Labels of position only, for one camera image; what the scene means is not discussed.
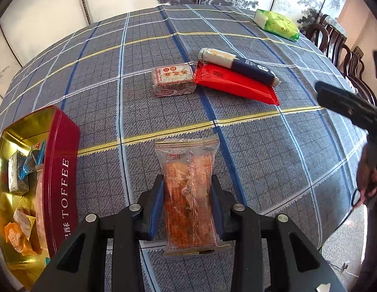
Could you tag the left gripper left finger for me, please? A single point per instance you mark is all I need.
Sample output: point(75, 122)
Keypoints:
point(80, 263)

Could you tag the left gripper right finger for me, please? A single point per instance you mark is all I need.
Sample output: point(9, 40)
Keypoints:
point(295, 263)

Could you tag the small yellow candy packet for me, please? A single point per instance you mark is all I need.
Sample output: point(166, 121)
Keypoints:
point(26, 221)

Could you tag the orange snack packet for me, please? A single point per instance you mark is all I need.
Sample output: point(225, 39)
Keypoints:
point(15, 236)

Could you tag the clear grey sesame snack pack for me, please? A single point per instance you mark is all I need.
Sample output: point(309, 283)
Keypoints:
point(17, 185)

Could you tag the red gold toffee tin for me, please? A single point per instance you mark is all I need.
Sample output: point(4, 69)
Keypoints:
point(62, 137)

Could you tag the teal candy wrapper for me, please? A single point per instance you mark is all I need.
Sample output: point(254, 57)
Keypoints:
point(34, 158)

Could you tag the red snack pack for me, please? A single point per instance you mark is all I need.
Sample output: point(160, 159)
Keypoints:
point(223, 79)

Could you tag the navy cream biscuit pack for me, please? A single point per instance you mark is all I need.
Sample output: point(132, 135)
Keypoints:
point(239, 65)

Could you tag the small red white cake pack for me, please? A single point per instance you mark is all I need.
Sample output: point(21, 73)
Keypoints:
point(173, 80)

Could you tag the clear pack orange fried snacks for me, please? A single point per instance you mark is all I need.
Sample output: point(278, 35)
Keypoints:
point(38, 205)

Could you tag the person right hand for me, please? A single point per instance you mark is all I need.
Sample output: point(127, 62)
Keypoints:
point(365, 175)

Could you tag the dark wooden chair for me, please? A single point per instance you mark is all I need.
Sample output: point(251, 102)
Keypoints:
point(330, 38)
point(358, 56)

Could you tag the blue plaid tablecloth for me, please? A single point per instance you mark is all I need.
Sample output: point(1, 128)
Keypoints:
point(296, 158)

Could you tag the green tissue pack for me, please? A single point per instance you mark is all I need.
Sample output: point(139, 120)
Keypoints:
point(277, 24)

